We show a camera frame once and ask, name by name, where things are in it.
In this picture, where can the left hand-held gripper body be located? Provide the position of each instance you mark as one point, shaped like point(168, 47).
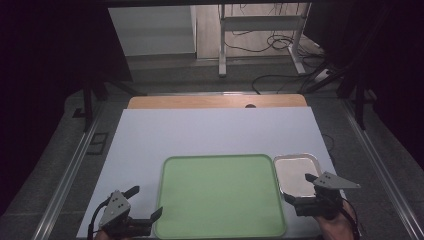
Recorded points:
point(116, 213)

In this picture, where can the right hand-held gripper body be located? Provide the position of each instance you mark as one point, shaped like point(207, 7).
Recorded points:
point(328, 203)

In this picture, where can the aluminium foil container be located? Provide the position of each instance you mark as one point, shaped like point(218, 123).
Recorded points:
point(293, 173)

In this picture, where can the person's left hand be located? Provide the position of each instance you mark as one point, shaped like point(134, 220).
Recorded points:
point(101, 236)

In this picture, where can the person's right hand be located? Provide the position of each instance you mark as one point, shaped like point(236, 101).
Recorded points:
point(336, 230)

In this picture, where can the black floor plate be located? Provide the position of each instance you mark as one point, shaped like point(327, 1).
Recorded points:
point(97, 144)

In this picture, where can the green plastic tray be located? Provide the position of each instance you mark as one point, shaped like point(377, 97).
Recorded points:
point(220, 196)

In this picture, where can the black metal stand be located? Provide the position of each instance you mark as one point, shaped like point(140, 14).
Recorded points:
point(88, 106)
point(359, 103)

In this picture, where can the white table cover sheet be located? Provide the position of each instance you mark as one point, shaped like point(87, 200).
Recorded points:
point(206, 133)

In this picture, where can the white power strip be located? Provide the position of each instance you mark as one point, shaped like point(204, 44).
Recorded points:
point(321, 75)

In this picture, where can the wooden table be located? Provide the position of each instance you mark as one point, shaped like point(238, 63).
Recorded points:
point(200, 101)

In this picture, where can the white panel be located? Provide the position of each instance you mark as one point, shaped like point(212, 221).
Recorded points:
point(150, 33)

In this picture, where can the metal floor rail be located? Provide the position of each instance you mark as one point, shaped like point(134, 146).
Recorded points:
point(66, 180)
point(380, 173)

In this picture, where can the white metal desk frame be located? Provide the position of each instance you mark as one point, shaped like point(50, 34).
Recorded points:
point(222, 50)

